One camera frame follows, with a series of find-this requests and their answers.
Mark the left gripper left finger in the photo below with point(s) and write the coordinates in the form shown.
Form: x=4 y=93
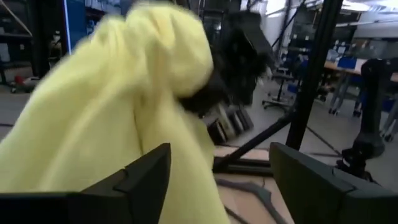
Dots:
x=124 y=202

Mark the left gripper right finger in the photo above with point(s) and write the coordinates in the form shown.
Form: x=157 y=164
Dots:
x=326 y=199

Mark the yellow cloth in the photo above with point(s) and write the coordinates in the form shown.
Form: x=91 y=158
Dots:
x=93 y=109

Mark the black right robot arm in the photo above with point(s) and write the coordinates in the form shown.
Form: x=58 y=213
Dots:
x=202 y=99

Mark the black office stool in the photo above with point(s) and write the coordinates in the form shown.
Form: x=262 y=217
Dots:
x=283 y=76

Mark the dark slatted rack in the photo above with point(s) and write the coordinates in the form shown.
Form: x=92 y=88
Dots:
x=231 y=124

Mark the black upright jointed stand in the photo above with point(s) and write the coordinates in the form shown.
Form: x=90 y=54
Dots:
x=371 y=124

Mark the wooden background table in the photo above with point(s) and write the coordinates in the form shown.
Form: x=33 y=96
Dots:
x=348 y=70

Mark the black computer monitor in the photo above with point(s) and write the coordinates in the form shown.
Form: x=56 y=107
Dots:
x=76 y=25

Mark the dark metal shelving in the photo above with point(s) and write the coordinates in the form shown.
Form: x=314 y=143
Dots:
x=40 y=37

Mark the grey flat angled bracket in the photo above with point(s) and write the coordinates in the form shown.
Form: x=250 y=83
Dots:
x=258 y=188

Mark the black aluminium table frame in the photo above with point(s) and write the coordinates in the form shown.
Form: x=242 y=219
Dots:
x=314 y=77

